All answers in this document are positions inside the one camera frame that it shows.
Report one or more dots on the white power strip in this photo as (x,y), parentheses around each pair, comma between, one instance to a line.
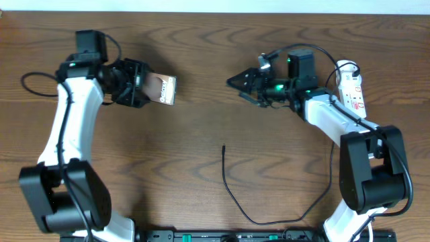
(349,80)

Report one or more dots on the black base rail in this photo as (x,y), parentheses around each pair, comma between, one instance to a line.
(243,236)

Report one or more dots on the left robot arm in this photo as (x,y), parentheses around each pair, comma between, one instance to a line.
(65,195)

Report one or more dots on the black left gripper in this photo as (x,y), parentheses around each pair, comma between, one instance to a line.
(138,70)

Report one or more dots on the Galaxy S25 Ultra smartphone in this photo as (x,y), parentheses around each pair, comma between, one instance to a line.
(160,88)

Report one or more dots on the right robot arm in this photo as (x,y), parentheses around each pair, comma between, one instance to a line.
(373,170)

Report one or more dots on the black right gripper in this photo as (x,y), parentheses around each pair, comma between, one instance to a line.
(253,74)

